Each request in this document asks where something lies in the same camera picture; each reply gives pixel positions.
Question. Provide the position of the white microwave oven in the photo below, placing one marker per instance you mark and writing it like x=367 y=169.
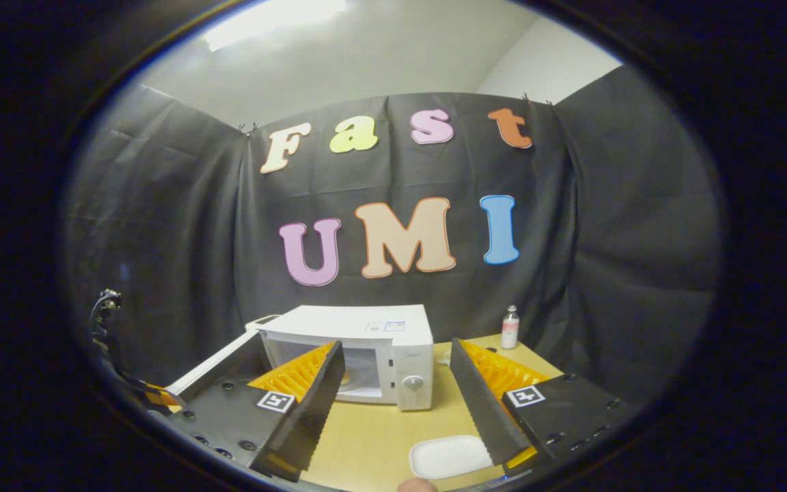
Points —
x=393 y=328

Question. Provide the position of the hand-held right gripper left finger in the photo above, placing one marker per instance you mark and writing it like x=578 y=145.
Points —
x=311 y=410

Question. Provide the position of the white square plate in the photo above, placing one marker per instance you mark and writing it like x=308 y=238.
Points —
x=448 y=456

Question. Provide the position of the ceiling light panel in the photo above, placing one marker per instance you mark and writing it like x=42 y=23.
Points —
x=270 y=20

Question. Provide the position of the small clear bottle pink label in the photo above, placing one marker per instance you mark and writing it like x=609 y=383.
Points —
x=509 y=329

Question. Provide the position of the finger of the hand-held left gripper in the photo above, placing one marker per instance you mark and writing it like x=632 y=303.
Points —
x=159 y=395

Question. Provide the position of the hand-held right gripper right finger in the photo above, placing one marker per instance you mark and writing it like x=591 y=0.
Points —
x=479 y=403

